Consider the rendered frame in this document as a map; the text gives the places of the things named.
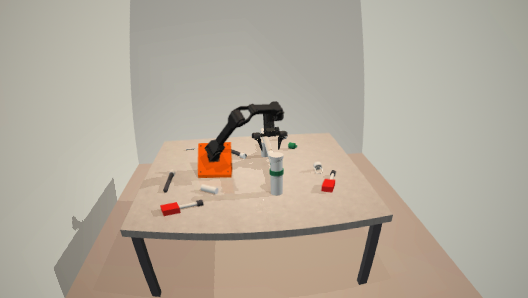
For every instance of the green cup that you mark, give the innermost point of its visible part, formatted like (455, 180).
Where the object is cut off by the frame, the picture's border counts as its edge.
(276, 174)

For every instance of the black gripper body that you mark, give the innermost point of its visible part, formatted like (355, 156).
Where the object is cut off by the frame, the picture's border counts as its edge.
(268, 124)

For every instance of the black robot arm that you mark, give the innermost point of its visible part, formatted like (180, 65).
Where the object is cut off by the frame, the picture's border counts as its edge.
(271, 112)

